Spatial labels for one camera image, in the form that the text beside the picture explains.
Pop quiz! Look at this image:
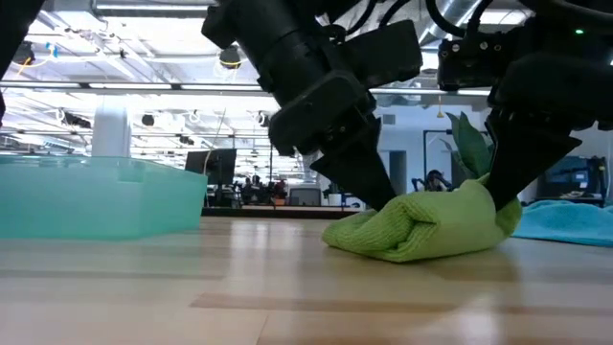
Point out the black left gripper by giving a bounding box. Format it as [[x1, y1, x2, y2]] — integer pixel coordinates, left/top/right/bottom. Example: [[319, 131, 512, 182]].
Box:
[[266, 70, 397, 213]]

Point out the black office monitor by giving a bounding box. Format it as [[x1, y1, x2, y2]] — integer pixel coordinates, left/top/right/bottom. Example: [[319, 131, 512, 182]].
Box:
[[185, 148, 238, 186]]

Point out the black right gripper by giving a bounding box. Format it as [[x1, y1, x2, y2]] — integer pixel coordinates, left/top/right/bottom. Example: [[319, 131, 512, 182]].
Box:
[[483, 52, 613, 213]]

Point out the white building pillar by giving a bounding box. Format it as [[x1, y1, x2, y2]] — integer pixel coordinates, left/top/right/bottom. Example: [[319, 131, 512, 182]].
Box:
[[90, 107, 132, 158]]

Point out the green plant in white pot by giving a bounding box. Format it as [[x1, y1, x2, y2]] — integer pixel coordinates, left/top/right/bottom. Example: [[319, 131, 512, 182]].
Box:
[[440, 111, 497, 183]]

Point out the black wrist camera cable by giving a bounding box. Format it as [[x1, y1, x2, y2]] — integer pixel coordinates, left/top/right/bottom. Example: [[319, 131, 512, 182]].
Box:
[[325, 0, 413, 45], [424, 0, 494, 39]]

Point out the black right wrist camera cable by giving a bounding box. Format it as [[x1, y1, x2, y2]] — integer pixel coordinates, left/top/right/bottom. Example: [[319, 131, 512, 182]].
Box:
[[424, 0, 494, 39]]

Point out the green microfiber towel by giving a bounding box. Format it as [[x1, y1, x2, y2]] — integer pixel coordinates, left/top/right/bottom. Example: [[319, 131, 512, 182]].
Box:
[[321, 172, 523, 264]]

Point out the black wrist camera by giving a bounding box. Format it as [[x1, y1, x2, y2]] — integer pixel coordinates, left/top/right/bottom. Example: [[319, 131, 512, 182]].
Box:
[[342, 19, 424, 90], [437, 34, 511, 93]]

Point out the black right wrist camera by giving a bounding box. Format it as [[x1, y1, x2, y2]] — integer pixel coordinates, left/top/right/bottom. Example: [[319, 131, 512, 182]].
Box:
[[437, 34, 511, 93]]

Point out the blue microfiber towel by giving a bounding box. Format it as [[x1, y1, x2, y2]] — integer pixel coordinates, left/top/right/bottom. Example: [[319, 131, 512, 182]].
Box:
[[511, 199, 613, 248]]

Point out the black left wrist camera cable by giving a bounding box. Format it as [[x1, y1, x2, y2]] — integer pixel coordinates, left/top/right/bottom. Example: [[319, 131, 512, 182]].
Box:
[[325, 0, 413, 45]]

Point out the teal translucent plastic basket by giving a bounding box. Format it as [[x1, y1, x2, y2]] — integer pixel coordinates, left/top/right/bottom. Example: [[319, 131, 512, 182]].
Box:
[[0, 153, 209, 241]]

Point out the black wall television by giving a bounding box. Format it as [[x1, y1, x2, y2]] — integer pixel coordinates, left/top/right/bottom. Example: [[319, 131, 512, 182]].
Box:
[[538, 155, 607, 198]]

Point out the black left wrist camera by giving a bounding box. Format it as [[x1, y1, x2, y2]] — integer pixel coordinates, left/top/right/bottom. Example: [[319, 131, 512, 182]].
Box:
[[342, 19, 424, 90]]

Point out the person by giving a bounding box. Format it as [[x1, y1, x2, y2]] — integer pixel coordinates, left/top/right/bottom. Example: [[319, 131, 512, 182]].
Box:
[[411, 169, 454, 193]]

